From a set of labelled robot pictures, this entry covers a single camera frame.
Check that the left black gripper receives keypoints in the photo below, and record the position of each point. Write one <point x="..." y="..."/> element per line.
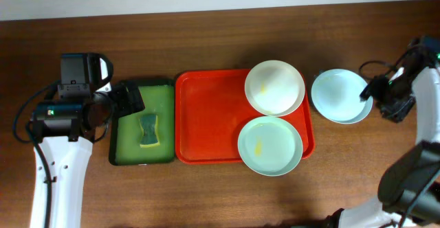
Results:
<point x="127" y="97"/>

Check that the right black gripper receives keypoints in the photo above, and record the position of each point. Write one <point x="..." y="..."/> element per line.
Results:
<point x="379" y="91"/>

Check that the yellow green sponge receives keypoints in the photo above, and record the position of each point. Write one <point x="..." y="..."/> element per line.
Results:
<point x="149" y="129"/>

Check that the light blue plate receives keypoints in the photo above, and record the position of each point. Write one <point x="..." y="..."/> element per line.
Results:
<point x="335" y="93"/>

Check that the mint green plate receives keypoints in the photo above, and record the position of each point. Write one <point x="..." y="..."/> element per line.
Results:
<point x="270" y="146"/>

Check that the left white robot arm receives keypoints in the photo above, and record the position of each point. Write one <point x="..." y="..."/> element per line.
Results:
<point x="63" y="131"/>

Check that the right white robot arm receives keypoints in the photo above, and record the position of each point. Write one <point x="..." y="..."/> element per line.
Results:
<point x="408" y="192"/>

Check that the dark green tray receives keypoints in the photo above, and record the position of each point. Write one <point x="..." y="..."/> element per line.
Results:
<point x="126" y="133"/>

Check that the red plastic tray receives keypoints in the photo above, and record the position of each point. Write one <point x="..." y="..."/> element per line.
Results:
<point x="210" y="110"/>

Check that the cream white plate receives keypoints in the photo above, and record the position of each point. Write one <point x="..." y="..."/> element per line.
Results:
<point x="274" y="88"/>

